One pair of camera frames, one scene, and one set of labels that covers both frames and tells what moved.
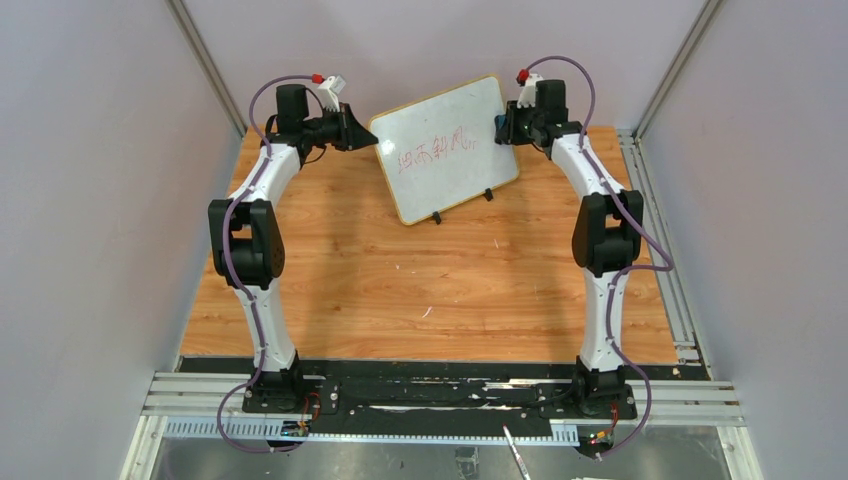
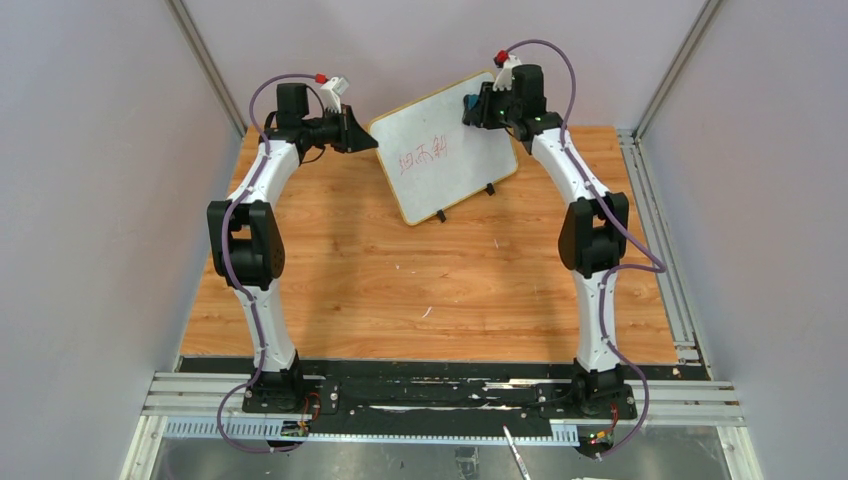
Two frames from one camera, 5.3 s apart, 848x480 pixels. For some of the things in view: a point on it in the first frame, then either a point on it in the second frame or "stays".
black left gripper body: x=346 y=129 stays
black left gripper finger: x=355 y=127 stays
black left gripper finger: x=360 y=137 stays
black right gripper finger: x=501 y=122 -> x=477 y=106
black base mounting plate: x=466 y=396 stays
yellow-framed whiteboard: x=448 y=149 stays
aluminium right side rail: x=682 y=312 stays
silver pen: x=516 y=453 stays
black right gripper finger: x=503 y=136 -> x=471 y=118
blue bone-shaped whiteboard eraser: x=500 y=132 -> x=471 y=113
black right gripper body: x=510 y=128 -> x=489 y=113
